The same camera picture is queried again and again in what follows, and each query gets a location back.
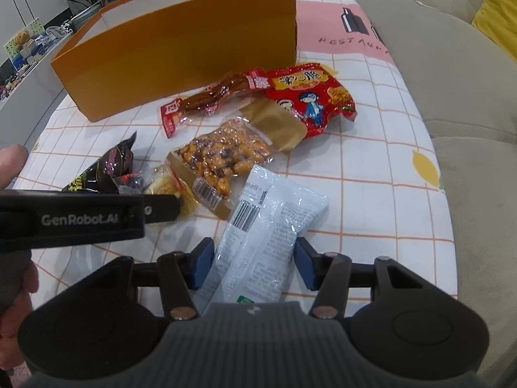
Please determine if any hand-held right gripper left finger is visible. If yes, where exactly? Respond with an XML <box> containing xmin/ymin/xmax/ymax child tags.
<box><xmin>107</xmin><ymin>237</ymin><xmax>216</xmax><ymax>321</ymax></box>

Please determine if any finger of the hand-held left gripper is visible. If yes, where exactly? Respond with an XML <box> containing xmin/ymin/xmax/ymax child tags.
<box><xmin>129</xmin><ymin>193</ymin><xmax>182</xmax><ymax>224</ymax></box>

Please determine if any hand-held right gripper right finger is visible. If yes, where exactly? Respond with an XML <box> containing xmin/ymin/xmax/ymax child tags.
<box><xmin>293</xmin><ymin>237</ymin><xmax>405</xmax><ymax>319</ymax></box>

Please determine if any clear packet of yellowish strips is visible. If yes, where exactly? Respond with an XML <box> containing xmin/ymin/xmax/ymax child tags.
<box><xmin>143</xmin><ymin>163</ymin><xmax>199</xmax><ymax>219</ymax></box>

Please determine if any white snack packet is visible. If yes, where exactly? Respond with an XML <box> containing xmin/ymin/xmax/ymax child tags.
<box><xmin>191</xmin><ymin>164</ymin><xmax>329</xmax><ymax>305</ymax></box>

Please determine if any black snack packet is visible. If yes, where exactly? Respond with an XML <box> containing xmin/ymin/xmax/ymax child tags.
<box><xmin>61</xmin><ymin>130</ymin><xmax>138</xmax><ymax>194</ymax></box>

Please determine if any clear bag of peanuts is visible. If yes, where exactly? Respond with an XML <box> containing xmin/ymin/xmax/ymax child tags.
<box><xmin>167</xmin><ymin>101</ymin><xmax>308</xmax><ymax>221</ymax></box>

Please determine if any red packet of braised meat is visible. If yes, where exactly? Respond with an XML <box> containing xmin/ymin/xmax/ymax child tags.
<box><xmin>160</xmin><ymin>68</ymin><xmax>270</xmax><ymax>139</ymax></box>

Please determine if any orange cardboard box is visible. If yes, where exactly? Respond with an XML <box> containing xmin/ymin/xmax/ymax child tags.
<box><xmin>50</xmin><ymin>0</ymin><xmax>298</xmax><ymax>123</ymax></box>

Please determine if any red cartoon snack packet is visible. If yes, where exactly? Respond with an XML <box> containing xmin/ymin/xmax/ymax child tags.
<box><xmin>264</xmin><ymin>61</ymin><xmax>357</xmax><ymax>139</ymax></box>

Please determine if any person's left hand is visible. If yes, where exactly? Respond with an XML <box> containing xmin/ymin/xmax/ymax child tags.
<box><xmin>0</xmin><ymin>144</ymin><xmax>39</xmax><ymax>371</ymax></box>

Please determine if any checked printed tablecloth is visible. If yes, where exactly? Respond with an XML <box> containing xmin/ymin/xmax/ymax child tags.
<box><xmin>8</xmin><ymin>0</ymin><xmax>460</xmax><ymax>321</ymax></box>

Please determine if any grey plant pot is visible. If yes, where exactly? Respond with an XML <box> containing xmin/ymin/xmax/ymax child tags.
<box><xmin>65</xmin><ymin>3</ymin><xmax>102</xmax><ymax>25</ymax></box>

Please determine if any beige sofa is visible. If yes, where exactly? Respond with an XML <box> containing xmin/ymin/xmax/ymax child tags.
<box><xmin>337</xmin><ymin>0</ymin><xmax>517</xmax><ymax>376</ymax></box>

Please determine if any yellow pillow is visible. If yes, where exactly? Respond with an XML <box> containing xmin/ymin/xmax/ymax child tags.
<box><xmin>471</xmin><ymin>0</ymin><xmax>517</xmax><ymax>64</ymax></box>

